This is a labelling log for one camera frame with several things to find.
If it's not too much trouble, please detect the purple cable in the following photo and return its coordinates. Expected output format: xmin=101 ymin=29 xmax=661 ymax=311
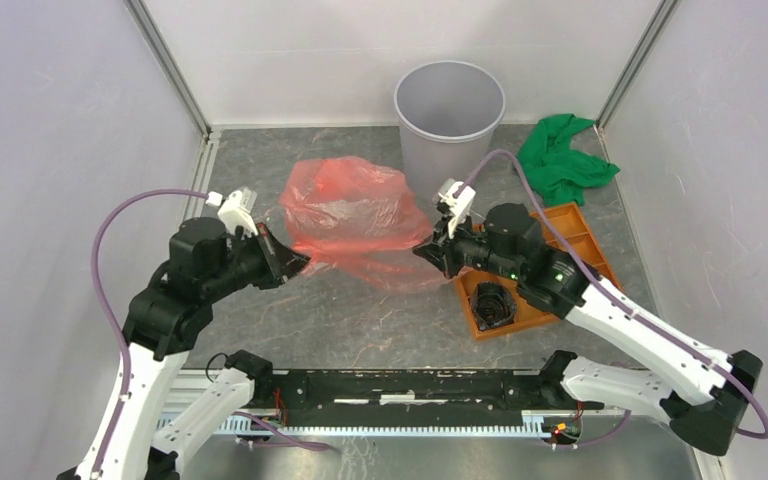
xmin=89 ymin=189 xmax=210 ymax=480
xmin=463 ymin=149 xmax=768 ymax=441

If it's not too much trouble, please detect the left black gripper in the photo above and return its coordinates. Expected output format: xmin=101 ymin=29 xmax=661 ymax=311
xmin=205 ymin=219 xmax=314 ymax=299

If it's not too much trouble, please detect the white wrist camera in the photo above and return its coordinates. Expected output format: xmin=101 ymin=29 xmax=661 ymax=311
xmin=205 ymin=187 xmax=259 ymax=237
xmin=438 ymin=178 xmax=476 ymax=239

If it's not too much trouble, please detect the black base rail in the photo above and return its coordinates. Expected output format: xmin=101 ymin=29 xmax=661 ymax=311
xmin=245 ymin=369 xmax=582 ymax=428

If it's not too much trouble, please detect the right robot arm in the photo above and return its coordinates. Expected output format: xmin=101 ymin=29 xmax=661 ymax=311
xmin=413 ymin=203 xmax=763 ymax=456

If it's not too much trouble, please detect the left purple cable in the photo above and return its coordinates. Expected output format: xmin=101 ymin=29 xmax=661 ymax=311
xmin=89 ymin=189 xmax=210 ymax=480

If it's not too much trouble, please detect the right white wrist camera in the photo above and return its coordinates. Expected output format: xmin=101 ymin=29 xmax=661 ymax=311
xmin=438 ymin=178 xmax=476 ymax=239

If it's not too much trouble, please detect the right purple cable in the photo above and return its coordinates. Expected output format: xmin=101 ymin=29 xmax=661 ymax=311
xmin=463 ymin=149 xmax=768 ymax=441

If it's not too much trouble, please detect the grey trash bin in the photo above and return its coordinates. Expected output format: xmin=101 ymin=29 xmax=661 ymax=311
xmin=394 ymin=60 xmax=506 ymax=200

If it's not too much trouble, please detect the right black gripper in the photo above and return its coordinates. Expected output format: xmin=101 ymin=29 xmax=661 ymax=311
xmin=412 ymin=207 xmax=522 ymax=281

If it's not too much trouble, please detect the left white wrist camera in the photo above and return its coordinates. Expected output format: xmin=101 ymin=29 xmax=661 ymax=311
xmin=205 ymin=187 xmax=259 ymax=237

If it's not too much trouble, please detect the red plastic trash bag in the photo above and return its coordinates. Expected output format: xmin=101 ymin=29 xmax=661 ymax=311
xmin=279 ymin=156 xmax=447 ymax=294

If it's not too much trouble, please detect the green cloth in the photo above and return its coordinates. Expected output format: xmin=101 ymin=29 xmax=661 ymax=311
xmin=517 ymin=113 xmax=620 ymax=207

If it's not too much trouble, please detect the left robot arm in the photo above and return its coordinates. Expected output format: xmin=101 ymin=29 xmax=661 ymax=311
xmin=59 ymin=217 xmax=310 ymax=479

